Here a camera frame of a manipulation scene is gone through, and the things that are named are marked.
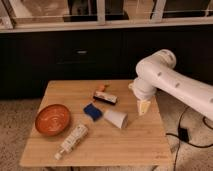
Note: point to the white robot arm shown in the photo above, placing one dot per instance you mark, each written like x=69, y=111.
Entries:
x=157, y=71

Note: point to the wooden table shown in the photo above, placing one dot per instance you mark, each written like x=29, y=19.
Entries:
x=142, y=142

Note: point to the silver drawer handle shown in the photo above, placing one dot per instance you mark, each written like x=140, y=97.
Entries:
x=81, y=52

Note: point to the orange ceramic bowl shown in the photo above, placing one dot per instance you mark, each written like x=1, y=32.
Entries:
x=52, y=120

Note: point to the dark cabinet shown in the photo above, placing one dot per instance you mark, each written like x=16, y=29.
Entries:
x=28, y=61

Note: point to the black power adapter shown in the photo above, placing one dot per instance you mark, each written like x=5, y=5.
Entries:
x=183, y=134

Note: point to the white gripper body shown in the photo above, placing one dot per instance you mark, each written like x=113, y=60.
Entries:
x=142, y=89

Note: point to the white plastic bottle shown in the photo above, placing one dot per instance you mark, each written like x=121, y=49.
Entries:
x=76, y=135

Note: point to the blue sponge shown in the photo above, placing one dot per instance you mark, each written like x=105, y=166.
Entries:
x=92, y=111

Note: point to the small orange object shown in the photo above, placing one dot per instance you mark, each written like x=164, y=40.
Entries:
x=103, y=87

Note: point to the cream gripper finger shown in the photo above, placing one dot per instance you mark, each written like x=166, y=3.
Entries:
x=143, y=106

